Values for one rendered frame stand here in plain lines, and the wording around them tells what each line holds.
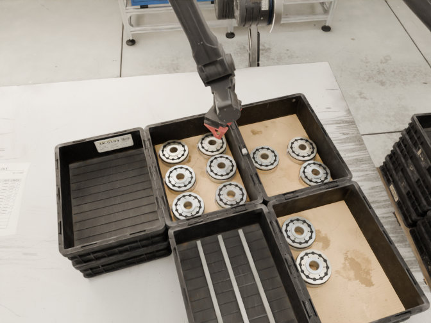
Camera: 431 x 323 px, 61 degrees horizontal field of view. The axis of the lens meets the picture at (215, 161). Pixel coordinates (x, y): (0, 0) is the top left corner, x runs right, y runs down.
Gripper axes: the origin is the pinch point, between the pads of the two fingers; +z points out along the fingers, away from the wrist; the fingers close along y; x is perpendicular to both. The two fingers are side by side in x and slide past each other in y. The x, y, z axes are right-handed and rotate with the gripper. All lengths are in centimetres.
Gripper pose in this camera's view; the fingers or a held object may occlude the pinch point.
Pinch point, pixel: (222, 129)
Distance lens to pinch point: 107.6
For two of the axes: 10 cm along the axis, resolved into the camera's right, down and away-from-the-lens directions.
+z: 0.0, 5.7, 8.2
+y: 4.9, -7.2, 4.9
